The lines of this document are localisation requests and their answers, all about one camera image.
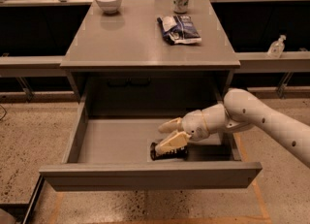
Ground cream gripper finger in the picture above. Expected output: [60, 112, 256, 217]
[155, 131, 191, 155]
[158, 117, 183, 133]

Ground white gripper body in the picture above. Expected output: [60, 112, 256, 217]
[181, 110, 210, 141]

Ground dark rxbar chocolate bar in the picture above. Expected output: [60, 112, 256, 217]
[150, 143, 188, 161]

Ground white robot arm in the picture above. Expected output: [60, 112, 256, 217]
[150, 88, 310, 167]

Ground open grey top drawer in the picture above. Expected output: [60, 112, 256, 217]
[40, 93, 262, 191]

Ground grey cabinet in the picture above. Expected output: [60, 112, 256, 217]
[61, 0, 240, 117]

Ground blue chip bag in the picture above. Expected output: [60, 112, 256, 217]
[157, 15, 202, 46]

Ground clear sanitizer bottle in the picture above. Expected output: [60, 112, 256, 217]
[267, 35, 286, 58]

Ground white ceramic bowl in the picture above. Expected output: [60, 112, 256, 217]
[95, 0, 122, 14]

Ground grey side shelf rail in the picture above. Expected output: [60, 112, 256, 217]
[0, 51, 310, 78]

